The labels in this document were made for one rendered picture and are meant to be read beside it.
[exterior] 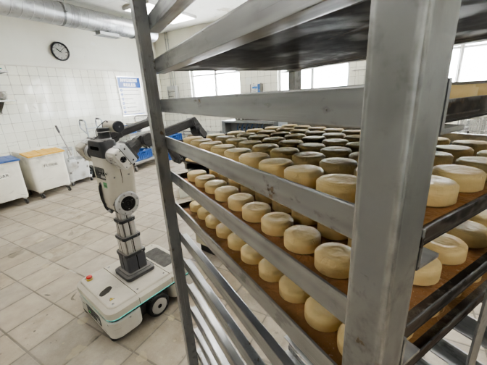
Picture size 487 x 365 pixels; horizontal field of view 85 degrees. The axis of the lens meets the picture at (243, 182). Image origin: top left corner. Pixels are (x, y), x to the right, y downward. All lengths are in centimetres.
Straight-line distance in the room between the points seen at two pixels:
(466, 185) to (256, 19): 28
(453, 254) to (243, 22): 35
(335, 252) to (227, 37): 29
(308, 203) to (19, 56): 596
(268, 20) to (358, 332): 28
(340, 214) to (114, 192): 166
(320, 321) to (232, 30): 37
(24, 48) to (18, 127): 131
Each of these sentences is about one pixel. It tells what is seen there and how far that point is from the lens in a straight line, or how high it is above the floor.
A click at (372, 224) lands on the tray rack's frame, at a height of 134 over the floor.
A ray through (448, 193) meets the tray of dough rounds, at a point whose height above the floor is 133.
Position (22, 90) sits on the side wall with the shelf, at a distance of 600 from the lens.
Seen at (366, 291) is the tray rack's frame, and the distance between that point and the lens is 21.
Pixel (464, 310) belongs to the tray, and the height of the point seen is 114.
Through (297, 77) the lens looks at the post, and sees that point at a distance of 91.
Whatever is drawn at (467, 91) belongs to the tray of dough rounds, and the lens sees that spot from 30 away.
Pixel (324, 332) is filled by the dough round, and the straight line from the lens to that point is 40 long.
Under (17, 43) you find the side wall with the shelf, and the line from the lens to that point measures 614.
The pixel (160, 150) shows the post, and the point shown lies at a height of 130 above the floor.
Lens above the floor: 142
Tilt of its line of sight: 18 degrees down
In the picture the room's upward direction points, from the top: 3 degrees counter-clockwise
